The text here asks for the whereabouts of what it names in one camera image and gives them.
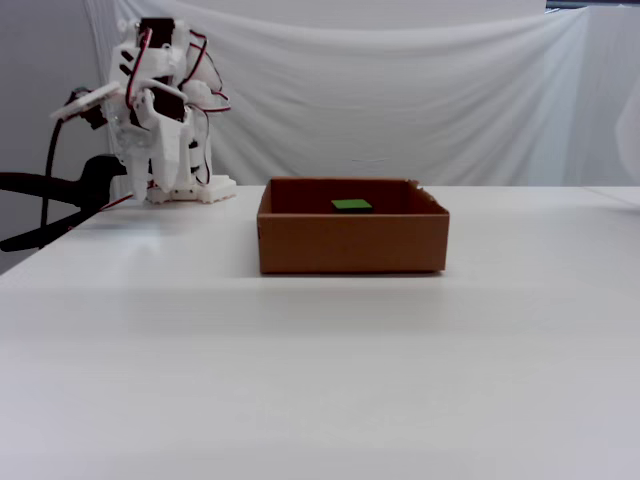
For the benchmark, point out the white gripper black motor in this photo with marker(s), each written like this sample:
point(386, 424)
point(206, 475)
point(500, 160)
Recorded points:
point(167, 142)

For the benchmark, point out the green cube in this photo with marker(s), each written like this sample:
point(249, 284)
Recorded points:
point(351, 204)

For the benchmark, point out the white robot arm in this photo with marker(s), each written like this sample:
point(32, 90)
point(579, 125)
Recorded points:
point(145, 60)

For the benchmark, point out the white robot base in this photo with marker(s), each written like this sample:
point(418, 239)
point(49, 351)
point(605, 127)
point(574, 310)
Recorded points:
point(215, 190)

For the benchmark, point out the brown cardboard box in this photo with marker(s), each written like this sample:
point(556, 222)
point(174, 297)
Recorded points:
point(350, 245)

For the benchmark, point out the black spring clamp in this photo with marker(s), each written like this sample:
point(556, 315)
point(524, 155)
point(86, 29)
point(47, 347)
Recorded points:
point(95, 185)

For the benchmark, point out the white backdrop cloth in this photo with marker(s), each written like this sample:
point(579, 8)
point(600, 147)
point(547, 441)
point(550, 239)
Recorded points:
point(400, 100)

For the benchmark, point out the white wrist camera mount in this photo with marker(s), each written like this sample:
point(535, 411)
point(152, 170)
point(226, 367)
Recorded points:
point(85, 102)

